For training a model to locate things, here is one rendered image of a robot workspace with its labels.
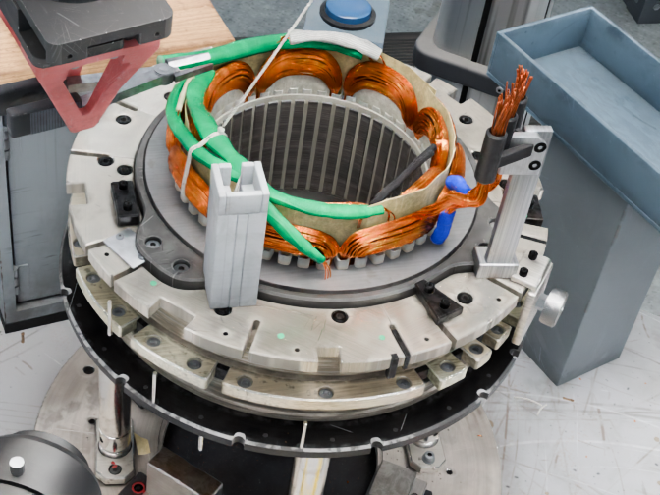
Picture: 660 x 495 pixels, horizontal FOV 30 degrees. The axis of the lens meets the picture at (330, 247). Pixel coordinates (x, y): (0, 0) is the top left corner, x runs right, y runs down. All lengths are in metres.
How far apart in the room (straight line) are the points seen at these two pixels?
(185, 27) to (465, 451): 0.42
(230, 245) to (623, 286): 0.50
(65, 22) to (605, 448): 0.69
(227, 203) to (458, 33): 0.63
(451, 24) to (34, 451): 1.01
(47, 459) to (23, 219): 0.77
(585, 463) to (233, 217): 0.53
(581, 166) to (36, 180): 0.45
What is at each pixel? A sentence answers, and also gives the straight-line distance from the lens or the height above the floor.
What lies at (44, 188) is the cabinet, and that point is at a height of 0.94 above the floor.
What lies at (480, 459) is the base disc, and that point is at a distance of 1.06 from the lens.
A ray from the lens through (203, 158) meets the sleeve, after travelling 0.74.
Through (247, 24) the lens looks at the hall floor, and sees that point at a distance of 2.93.
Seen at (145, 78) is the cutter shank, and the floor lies 1.21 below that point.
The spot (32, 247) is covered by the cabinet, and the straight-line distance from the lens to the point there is 1.08.
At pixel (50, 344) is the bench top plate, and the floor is 0.78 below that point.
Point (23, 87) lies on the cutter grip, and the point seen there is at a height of 1.22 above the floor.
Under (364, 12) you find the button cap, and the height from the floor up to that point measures 1.04.
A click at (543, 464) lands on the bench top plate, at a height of 0.78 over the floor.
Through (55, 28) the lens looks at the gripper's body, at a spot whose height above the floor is 1.29.
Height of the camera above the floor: 1.63
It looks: 43 degrees down
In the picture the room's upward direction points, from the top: 10 degrees clockwise
